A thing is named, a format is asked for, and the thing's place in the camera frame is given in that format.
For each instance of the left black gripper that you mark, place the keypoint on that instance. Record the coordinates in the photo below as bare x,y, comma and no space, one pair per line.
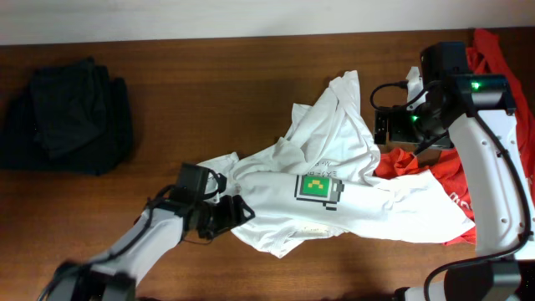
226,216

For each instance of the red printed t-shirt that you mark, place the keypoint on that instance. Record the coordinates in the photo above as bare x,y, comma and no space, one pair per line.
483,57

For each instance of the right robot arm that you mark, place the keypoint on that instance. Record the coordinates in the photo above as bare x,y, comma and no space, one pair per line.
476,113

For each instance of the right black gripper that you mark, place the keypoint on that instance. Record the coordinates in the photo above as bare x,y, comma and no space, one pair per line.
397,132

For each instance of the black folded clothes pile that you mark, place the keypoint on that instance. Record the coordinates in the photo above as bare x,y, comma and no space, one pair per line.
71,118

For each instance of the white graphic t-shirt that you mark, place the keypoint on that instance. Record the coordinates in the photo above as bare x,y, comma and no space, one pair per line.
318,181

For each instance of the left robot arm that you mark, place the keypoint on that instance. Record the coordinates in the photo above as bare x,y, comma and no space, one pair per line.
115,273

